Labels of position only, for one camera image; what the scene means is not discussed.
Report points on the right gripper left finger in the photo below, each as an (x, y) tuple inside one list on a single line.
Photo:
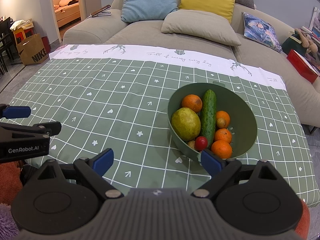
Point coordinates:
[(89, 172)]

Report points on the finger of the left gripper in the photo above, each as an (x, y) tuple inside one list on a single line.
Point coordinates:
[(14, 112)]

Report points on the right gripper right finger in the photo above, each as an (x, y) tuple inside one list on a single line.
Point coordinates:
[(224, 174)]

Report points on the orange tangerine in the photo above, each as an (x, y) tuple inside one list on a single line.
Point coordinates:
[(223, 134), (192, 102), (225, 115), (222, 149)]

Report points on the small red fruit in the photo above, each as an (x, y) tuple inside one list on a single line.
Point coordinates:
[(201, 143)]

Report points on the brown longan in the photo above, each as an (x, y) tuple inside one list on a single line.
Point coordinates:
[(221, 123), (191, 144)]

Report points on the yellow-green pear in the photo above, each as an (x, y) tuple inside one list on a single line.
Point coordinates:
[(186, 123)]

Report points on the green cucumber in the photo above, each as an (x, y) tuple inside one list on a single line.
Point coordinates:
[(208, 116)]

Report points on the orange tangerine back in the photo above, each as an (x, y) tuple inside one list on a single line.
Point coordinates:
[(192, 102)]

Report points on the laptop on sofa arm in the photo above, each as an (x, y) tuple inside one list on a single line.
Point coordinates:
[(104, 11)]

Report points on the bed in back room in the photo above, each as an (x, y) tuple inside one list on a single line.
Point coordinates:
[(66, 11)]

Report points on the green colander bowl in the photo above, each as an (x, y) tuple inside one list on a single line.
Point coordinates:
[(243, 125)]

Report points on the brown Nike paper bag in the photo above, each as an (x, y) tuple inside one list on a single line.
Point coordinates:
[(31, 50)]

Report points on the black dining chair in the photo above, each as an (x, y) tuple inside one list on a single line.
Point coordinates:
[(6, 42)]

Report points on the green checked tablecloth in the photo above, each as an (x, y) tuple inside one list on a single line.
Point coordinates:
[(116, 96)]

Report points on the red stool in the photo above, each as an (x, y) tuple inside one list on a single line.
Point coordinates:
[(21, 34)]

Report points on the beige sofa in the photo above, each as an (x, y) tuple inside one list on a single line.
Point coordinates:
[(112, 30)]

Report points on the red box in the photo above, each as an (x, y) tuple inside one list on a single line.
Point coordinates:
[(302, 66)]

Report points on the dark green bag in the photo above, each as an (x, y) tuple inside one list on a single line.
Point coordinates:
[(293, 42)]

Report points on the blue patterned cushion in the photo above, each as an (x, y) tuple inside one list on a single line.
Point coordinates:
[(260, 31)]

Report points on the beige cushion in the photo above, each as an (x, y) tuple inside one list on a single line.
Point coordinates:
[(201, 24)]

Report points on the plush toy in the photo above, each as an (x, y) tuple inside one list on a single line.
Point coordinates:
[(307, 41)]

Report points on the stack of books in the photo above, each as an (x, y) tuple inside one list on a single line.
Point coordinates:
[(312, 34)]

